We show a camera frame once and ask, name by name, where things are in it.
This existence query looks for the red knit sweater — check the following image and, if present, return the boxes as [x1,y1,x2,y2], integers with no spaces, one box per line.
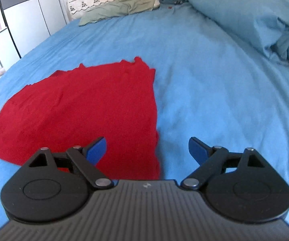
[0,57,160,180]

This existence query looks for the blue bed sheet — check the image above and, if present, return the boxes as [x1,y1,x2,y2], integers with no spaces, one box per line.
[0,3,289,223]

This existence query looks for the white grey wardrobe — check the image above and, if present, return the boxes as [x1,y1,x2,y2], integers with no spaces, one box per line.
[0,0,66,57]

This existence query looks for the teal folded duvet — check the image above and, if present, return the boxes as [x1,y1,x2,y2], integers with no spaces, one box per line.
[189,0,289,61]

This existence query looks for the sage green pillow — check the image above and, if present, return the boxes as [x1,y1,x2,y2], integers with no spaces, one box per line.
[79,0,160,26]

